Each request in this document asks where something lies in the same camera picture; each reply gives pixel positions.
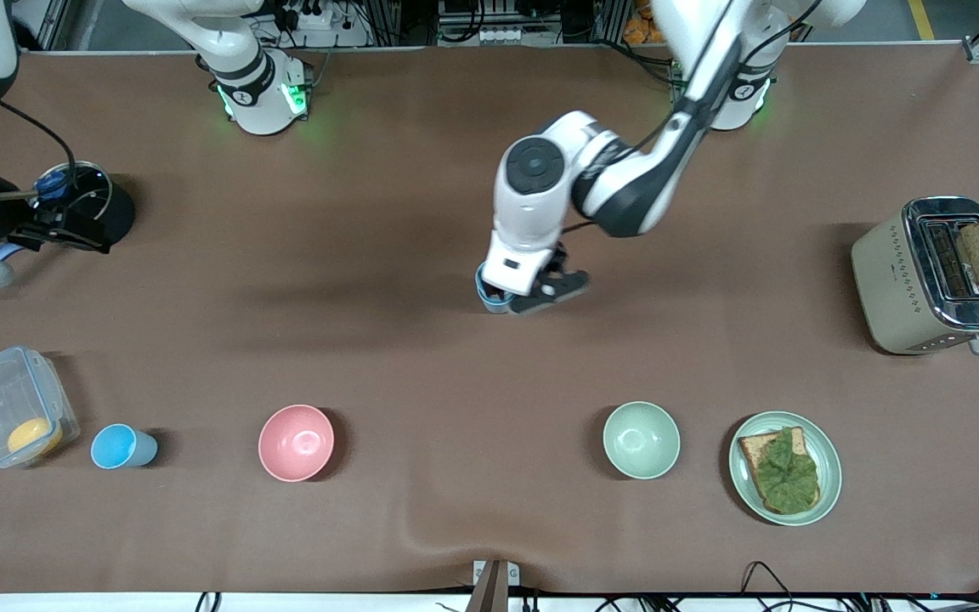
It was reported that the glass lid with blue knob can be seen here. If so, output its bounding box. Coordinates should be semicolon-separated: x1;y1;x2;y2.
35;161;112;224

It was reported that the pale green bowl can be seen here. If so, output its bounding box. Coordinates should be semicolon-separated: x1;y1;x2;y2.
602;400;682;480

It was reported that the clear plastic food container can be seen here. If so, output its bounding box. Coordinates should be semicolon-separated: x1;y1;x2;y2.
0;344;81;470

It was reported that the yellow round food piece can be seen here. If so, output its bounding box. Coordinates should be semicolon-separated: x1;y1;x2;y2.
7;416;64;456

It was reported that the brown bread slice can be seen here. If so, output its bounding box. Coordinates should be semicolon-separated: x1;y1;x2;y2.
738;427;822;515

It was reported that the orange packets pile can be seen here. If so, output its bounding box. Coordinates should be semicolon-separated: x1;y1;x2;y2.
624;0;660;45

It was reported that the pink bowl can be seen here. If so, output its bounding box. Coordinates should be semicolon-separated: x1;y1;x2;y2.
257;404;336;483

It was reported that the green lettuce leaf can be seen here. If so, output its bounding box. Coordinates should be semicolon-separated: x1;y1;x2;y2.
749;428;820;513

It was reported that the white power strip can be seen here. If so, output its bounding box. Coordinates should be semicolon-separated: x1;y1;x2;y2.
284;3;346;31

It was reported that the beige and chrome toaster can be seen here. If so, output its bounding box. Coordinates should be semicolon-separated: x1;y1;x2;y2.
850;197;979;356

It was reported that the pale green plate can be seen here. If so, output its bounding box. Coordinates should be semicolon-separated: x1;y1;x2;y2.
728;411;843;527

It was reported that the black pot with blue handle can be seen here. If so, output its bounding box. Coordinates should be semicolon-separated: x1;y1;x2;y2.
0;160;136;263

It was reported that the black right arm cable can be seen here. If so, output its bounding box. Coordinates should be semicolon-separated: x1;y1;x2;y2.
0;100;79;198

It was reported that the metal table edge bracket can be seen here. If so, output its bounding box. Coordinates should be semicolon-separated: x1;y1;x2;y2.
473;559;520;612

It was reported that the black looped cable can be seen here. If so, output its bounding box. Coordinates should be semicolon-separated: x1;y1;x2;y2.
740;561;798;612

